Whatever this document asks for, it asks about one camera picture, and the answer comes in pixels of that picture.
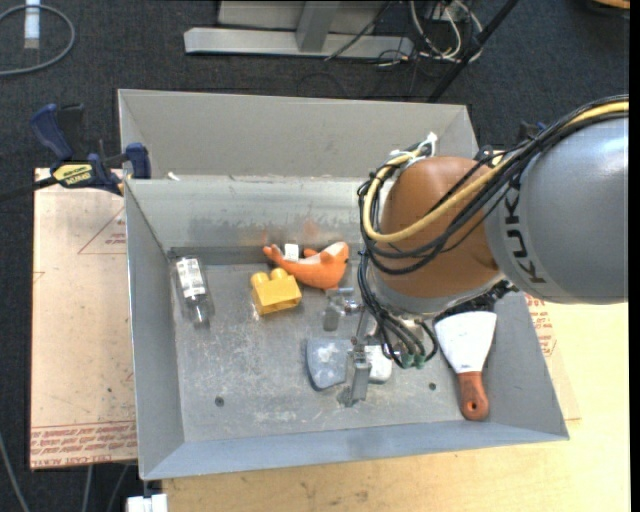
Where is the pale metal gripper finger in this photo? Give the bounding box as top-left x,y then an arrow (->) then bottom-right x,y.
322,286 -> 362,332
341,348 -> 374,407

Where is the white rounded block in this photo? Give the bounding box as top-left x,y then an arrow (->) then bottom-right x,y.
363,344 -> 394,385

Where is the grey-blue flat pad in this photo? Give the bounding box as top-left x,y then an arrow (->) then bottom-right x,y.
304,337 -> 351,392

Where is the orange toy animal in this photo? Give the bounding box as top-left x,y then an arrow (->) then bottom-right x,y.
262,240 -> 351,291

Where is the yellow toy brick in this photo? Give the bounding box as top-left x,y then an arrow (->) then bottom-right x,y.
249,267 -> 304,317

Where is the grey metal bin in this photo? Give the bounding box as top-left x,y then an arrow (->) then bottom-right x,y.
117,88 -> 571,482

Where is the clear plastic bottle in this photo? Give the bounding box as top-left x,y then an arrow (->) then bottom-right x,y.
173,255 -> 216,329

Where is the brown cardboard board, red print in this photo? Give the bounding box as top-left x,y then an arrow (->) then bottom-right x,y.
29,167 -> 584,471

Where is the white scraper, red-brown handle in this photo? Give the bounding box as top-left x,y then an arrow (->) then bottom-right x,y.
432,309 -> 499,422

